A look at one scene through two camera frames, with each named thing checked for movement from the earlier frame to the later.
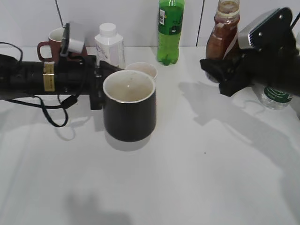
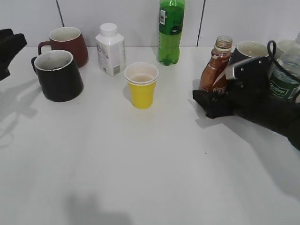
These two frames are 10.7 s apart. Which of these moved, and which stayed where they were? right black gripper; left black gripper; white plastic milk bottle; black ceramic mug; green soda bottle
Moved: black ceramic mug; right black gripper; left black gripper
Stayed: white plastic milk bottle; green soda bottle
